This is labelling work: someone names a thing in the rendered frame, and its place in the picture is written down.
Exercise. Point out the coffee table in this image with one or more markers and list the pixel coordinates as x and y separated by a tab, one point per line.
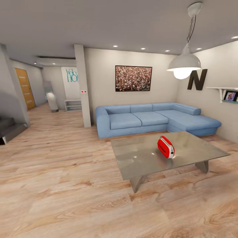
141	156

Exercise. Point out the standing mirror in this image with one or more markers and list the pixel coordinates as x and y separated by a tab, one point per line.
50	96

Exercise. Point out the room light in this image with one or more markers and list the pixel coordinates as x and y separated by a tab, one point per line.
186	59

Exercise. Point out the door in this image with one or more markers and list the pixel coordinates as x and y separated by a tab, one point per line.
22	76

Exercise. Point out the stairs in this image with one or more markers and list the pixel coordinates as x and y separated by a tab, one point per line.
9	129

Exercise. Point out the radio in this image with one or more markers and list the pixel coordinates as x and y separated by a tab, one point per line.
166	148

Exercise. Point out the sofa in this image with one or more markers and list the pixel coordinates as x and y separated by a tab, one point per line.
135	119

